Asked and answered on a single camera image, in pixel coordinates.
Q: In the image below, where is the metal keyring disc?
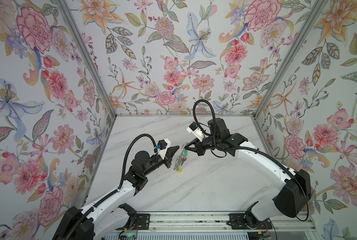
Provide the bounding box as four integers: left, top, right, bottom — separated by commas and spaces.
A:
173, 144, 187, 171

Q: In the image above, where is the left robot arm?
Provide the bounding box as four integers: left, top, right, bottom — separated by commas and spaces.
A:
53, 146, 180, 240

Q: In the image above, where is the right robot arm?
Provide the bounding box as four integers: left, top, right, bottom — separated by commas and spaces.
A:
184, 118, 312, 229

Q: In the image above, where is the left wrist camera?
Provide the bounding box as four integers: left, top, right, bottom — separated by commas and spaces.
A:
155, 139, 171, 160

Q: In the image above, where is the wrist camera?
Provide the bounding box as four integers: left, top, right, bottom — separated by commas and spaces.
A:
155, 139, 171, 160
186, 122, 205, 142

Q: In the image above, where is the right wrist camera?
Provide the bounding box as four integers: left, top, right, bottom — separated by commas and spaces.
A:
186, 122, 205, 142

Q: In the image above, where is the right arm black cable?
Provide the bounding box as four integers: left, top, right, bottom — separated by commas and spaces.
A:
192, 99, 218, 136

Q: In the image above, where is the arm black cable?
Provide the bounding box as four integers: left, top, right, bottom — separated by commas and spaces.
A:
117, 133, 157, 190
192, 99, 218, 136

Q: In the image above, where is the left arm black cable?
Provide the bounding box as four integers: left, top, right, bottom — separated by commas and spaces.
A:
117, 133, 157, 190

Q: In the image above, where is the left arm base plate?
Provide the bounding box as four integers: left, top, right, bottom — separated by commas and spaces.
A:
107, 213, 151, 231

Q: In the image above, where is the aluminium front rail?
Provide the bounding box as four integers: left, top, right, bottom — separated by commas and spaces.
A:
100, 212, 320, 240

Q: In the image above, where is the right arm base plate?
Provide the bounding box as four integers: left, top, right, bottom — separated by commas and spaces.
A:
226, 213, 272, 231

